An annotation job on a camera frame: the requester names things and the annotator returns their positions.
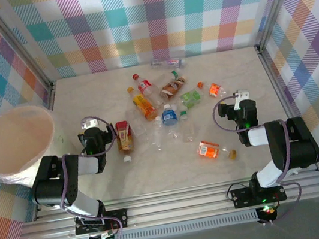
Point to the red gold label bottle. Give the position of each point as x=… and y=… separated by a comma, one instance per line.
x=124, y=137

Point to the small bottle orange cap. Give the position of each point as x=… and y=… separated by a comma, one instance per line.
x=215, y=89

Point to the clear unlabelled plastic bottle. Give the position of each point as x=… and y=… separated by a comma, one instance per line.
x=137, y=123

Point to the orange label bottle amber cap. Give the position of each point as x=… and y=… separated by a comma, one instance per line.
x=208, y=149

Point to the green label bottle white cap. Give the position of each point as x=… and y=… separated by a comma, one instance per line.
x=191, y=97

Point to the orange juice bottle yellow cap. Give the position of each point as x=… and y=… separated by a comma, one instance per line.
x=144, y=106

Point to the clear bottle white cap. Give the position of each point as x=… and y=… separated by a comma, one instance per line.
x=157, y=132

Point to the cola bottle red cap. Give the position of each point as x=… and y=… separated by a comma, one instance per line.
x=144, y=86

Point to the blue label bottle white cap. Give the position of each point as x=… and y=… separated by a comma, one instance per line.
x=169, y=116

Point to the brown coffee label bottle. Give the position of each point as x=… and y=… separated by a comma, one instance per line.
x=172, y=87

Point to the cream round waste bin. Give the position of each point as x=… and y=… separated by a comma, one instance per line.
x=14, y=139

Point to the clear bottle green cap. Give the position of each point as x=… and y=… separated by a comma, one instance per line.
x=168, y=77

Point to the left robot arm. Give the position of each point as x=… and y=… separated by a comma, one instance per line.
x=48, y=182

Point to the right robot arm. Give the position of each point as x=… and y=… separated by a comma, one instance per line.
x=297, y=146

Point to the translucent plastic bin liner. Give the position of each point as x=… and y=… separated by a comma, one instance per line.
x=1, y=177

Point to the clear bottle purple label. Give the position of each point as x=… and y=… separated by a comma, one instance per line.
x=168, y=62

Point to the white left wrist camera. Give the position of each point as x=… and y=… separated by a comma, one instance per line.
x=90, y=124

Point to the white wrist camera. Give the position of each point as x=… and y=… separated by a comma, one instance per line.
x=241, y=97
x=90, y=124

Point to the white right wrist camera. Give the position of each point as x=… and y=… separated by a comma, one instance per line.
x=241, y=97

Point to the aluminium table side rail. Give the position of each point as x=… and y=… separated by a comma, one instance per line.
x=51, y=95
x=279, y=91

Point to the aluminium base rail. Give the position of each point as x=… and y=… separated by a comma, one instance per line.
x=176, y=204

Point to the aluminium frame post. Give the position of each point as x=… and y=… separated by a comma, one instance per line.
x=17, y=48
x=277, y=0

